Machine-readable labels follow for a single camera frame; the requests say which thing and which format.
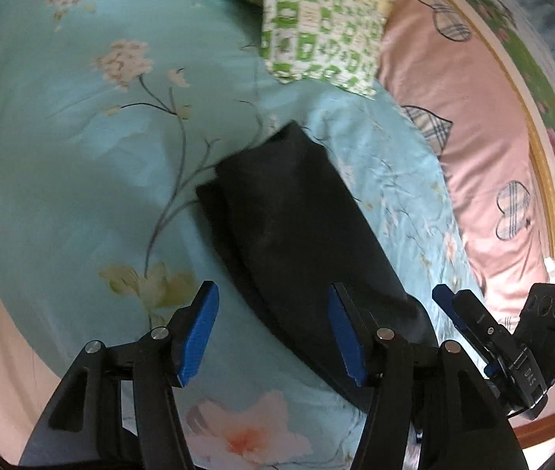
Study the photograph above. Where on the green checkered pillow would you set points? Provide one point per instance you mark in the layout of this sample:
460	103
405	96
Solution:
333	41

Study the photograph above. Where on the pink quilt with plaid hearts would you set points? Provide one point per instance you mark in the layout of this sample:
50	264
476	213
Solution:
444	75

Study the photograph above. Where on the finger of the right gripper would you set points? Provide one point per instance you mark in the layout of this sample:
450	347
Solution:
442	296
473	318

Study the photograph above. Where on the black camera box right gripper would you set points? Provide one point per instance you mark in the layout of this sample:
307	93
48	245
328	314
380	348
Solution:
536	328

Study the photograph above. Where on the teal floral bed sheet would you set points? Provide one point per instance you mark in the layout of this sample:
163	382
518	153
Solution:
111	114

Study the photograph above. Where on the black pants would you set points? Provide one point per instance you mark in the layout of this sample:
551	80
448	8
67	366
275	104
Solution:
286	228

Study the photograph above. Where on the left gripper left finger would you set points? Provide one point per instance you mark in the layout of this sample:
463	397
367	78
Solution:
167	358

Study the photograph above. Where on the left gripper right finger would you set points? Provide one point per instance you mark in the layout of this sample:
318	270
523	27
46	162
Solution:
382	360

